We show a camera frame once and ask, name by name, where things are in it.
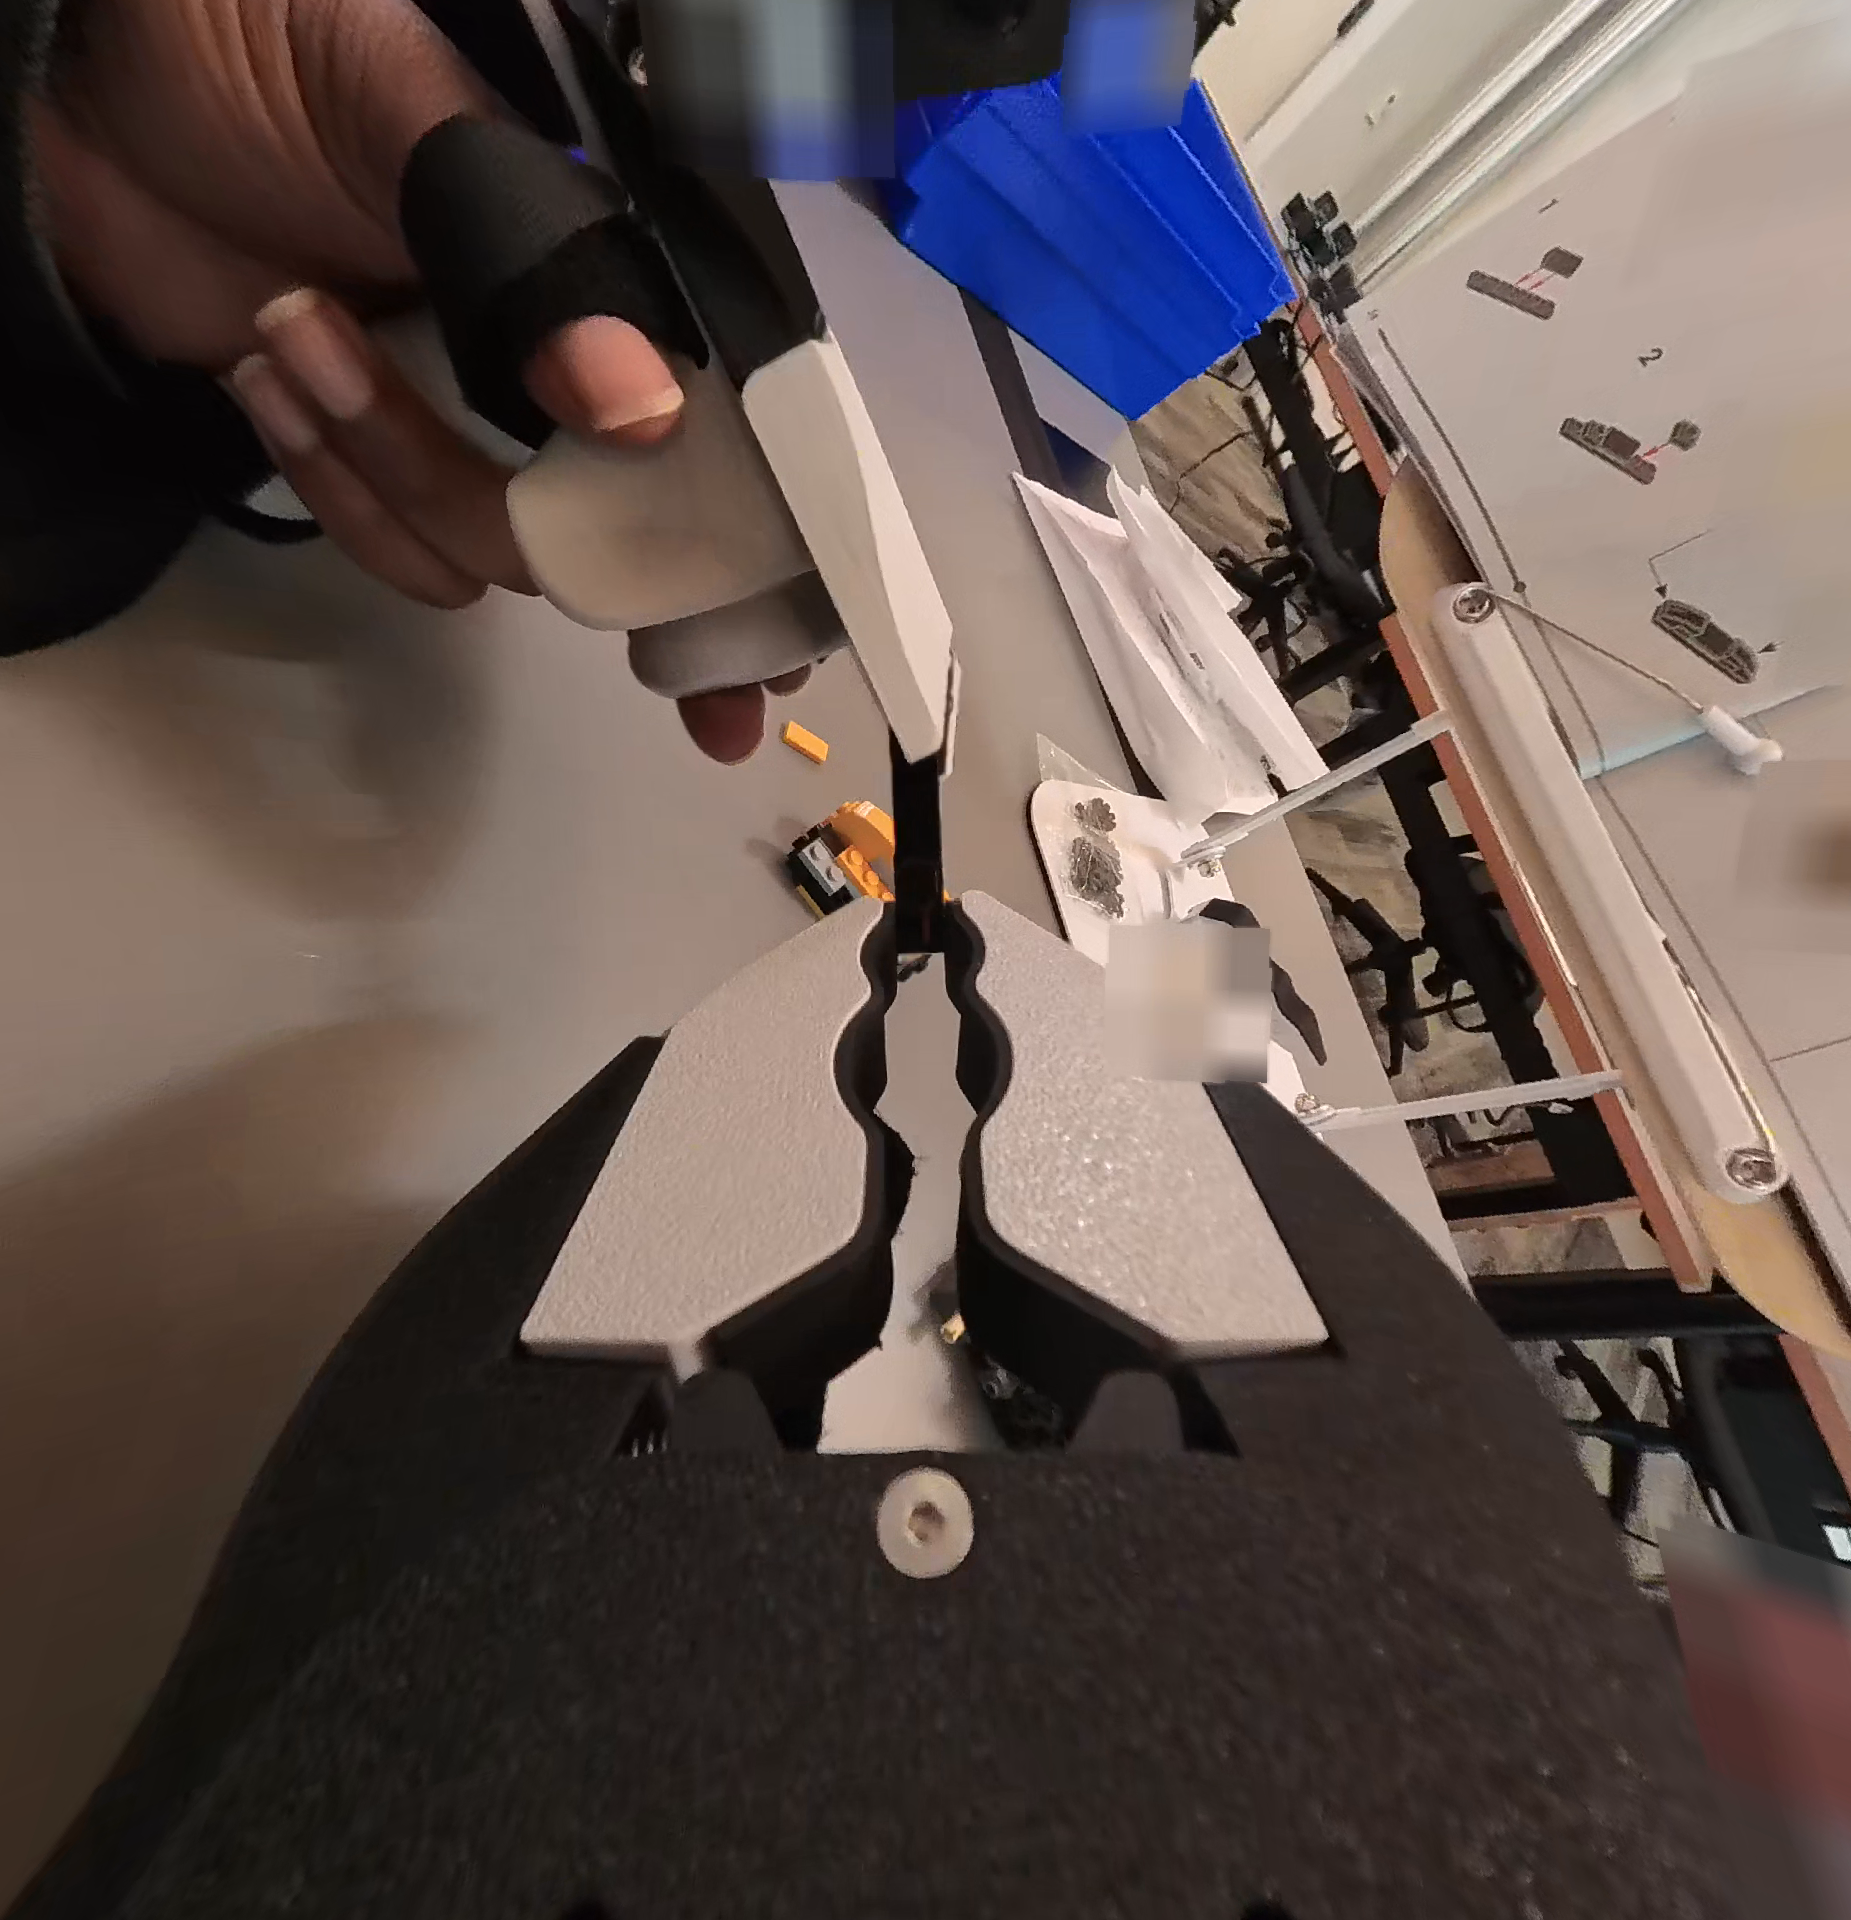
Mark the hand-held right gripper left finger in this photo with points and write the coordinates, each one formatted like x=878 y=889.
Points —
x=715 y=1171

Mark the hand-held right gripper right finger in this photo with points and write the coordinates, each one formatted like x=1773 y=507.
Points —
x=1134 y=1185

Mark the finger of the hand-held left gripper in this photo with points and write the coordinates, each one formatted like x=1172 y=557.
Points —
x=866 y=539

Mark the orange and black lego assembly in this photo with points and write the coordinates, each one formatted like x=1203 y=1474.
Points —
x=849 y=840

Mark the black lego brick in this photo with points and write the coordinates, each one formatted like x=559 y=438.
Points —
x=916 y=855

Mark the orange flat lego tile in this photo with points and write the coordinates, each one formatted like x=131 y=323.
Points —
x=806 y=744

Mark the person's left hand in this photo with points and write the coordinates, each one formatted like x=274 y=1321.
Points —
x=265 y=135

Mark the clear bag of black parts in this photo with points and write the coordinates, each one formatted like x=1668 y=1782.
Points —
x=1098 y=862

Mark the blue storage bin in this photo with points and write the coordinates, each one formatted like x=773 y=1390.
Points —
x=1074 y=225

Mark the black office chair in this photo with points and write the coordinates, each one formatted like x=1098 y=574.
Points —
x=1299 y=577

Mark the white instruction stand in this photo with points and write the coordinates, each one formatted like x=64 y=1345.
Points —
x=1690 y=496

